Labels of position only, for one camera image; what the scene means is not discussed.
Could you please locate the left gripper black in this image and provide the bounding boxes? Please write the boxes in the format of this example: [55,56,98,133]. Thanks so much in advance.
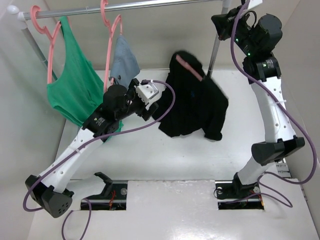
[116,80,158,121]

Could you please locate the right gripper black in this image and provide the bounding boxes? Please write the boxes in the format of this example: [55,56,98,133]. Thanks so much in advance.
[211,4,258,57]

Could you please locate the pink hanger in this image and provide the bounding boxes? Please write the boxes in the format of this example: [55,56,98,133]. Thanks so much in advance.
[30,5,62,84]
[175,54,203,82]
[100,0,123,93]

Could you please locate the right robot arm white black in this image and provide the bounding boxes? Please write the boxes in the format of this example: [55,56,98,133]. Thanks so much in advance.
[222,13,305,198]

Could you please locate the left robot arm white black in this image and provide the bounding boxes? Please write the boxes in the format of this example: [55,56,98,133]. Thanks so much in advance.
[23,78,159,218]

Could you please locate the blue denim garment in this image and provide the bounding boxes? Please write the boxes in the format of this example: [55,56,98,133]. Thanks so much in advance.
[110,35,140,89]

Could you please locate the green tank top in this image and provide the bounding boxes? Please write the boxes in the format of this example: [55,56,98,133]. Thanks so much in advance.
[46,15,124,143]

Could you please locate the metal clothes rack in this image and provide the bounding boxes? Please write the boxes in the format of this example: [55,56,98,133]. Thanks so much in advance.
[8,0,232,70]

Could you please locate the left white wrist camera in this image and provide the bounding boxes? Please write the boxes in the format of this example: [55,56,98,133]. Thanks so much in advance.
[135,81,159,105]

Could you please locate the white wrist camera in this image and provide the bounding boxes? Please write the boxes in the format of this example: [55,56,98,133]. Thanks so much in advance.
[244,0,263,10]
[135,81,159,105]

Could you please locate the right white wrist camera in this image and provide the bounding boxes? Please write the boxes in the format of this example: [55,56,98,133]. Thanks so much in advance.
[244,0,263,10]

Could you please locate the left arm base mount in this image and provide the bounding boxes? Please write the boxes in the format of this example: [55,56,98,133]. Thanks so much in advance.
[86,172,128,211]

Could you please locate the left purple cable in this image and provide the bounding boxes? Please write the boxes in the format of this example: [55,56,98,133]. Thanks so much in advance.
[22,78,176,239]

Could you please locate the purple cable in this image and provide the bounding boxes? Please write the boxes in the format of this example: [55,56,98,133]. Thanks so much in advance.
[229,0,318,208]
[22,78,176,239]

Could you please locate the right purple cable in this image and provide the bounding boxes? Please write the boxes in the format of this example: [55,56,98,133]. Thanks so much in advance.
[229,0,318,208]

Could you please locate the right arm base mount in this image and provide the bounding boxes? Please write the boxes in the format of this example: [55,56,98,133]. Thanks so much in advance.
[213,180,264,210]

